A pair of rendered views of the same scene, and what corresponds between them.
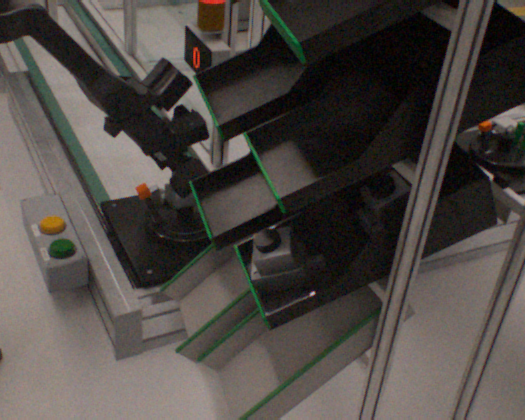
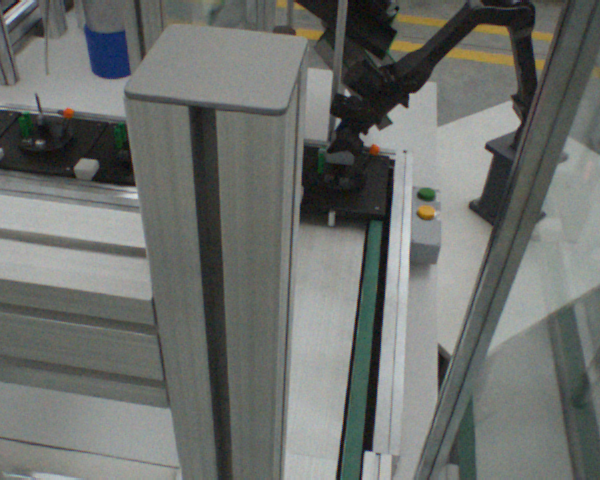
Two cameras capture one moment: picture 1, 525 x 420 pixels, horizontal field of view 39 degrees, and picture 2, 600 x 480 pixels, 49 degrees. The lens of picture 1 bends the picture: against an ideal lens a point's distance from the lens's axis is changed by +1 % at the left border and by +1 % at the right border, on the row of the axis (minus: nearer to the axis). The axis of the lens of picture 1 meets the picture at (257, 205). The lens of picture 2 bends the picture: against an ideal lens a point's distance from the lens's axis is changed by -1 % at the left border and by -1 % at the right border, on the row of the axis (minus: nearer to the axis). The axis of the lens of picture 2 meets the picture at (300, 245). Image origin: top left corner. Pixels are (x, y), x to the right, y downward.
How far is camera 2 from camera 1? 2.31 m
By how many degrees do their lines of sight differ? 96
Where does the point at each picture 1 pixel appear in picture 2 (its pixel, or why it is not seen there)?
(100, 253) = (401, 189)
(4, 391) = (470, 191)
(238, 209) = (374, 36)
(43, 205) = (425, 233)
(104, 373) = (416, 179)
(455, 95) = not seen: outside the picture
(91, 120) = (322, 360)
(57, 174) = (403, 259)
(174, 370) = not seen: hidden behind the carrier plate
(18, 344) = (457, 210)
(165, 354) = not seen: hidden behind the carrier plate
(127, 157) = (319, 291)
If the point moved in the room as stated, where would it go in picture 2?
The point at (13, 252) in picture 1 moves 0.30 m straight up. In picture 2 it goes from (444, 272) to (472, 167)
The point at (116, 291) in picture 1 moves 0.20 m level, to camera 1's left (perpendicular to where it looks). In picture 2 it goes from (404, 165) to (474, 197)
